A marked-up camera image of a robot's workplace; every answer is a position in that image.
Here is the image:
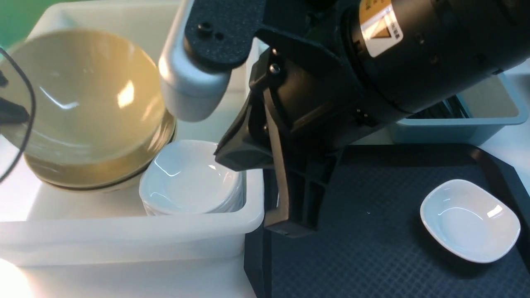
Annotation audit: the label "green backdrop cloth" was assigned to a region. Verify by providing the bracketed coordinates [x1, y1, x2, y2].
[0, 0, 83, 50]

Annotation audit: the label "white square saucer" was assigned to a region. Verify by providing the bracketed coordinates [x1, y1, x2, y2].
[419, 179, 522, 264]

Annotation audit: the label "bundle of black chopsticks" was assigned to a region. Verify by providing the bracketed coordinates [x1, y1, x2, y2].
[408, 95, 472, 119]

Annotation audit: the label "yellow noodle bowl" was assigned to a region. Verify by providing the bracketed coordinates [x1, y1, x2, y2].
[8, 29, 165, 164]

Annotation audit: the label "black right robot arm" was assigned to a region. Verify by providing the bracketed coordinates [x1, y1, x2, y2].
[184, 0, 529, 238]

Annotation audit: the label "stack of white saucers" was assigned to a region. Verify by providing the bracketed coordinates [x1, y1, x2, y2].
[139, 139, 244, 216]

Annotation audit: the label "blue chopstick bin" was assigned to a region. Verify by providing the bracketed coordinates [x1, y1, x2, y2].
[388, 73, 529, 147]

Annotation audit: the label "stacked yellow bowls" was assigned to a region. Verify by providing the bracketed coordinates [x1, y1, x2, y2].
[24, 117, 177, 192]

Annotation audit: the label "black cable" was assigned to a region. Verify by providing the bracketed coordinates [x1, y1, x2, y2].
[0, 48, 37, 183]

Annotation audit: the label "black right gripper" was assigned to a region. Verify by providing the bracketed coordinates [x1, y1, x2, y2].
[184, 0, 398, 238]

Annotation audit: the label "black plastic tray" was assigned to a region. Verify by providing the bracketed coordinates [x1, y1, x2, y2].
[243, 144, 530, 298]

